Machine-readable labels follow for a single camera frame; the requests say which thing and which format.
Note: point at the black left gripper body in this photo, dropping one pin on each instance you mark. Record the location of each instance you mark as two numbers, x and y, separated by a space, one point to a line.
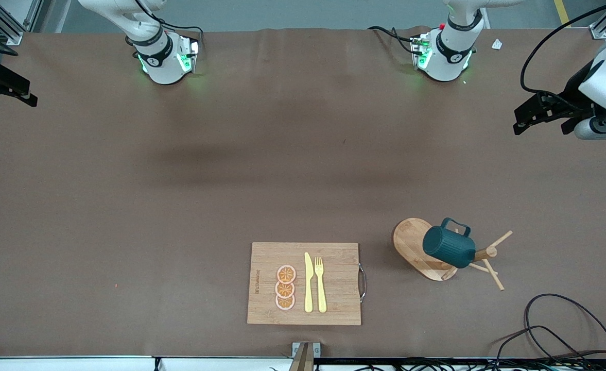
572 100

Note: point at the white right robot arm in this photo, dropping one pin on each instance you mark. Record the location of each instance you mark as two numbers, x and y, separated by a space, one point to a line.
163 62

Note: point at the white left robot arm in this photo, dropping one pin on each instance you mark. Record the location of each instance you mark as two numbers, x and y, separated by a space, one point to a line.
449 56

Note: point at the white paper scrap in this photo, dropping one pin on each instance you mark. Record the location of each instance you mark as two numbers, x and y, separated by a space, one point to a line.
497 44

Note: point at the wooden mug tree stand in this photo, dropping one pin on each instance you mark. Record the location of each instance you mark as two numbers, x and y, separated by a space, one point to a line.
411 242

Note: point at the wooden cutting board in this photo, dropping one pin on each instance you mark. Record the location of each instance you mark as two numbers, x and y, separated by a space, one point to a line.
339 288

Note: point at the yellow plastic fork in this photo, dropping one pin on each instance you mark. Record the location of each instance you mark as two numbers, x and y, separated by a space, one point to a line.
322 293

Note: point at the yellow plastic knife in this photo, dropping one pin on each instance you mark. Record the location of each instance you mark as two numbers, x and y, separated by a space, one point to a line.
308 288

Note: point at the orange slice toy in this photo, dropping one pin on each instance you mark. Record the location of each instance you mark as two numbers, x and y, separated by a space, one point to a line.
284 289
286 274
284 303

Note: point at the aluminium post with bracket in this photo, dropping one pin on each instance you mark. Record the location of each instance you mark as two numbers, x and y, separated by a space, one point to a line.
305 355

